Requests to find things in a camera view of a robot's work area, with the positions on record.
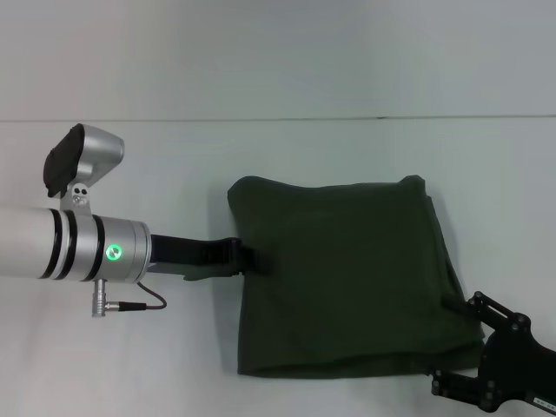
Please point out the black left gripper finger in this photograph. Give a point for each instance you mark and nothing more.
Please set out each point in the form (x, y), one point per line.
(230, 247)
(234, 266)

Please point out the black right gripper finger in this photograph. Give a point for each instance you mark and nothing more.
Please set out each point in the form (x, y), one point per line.
(456, 384)
(495, 310)

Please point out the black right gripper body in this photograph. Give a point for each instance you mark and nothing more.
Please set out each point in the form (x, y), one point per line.
(517, 373)

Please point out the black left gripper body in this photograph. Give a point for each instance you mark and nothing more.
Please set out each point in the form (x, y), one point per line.
(178, 252)

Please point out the dark green t-shirt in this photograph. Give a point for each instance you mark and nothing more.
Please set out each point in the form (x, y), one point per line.
(347, 278)

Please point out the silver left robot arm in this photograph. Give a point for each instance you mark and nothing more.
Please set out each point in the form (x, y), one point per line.
(65, 247)

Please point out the silver connector plug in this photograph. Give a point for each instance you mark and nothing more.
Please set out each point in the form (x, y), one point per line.
(101, 299)

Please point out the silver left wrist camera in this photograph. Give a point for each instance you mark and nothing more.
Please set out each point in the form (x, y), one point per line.
(82, 160)

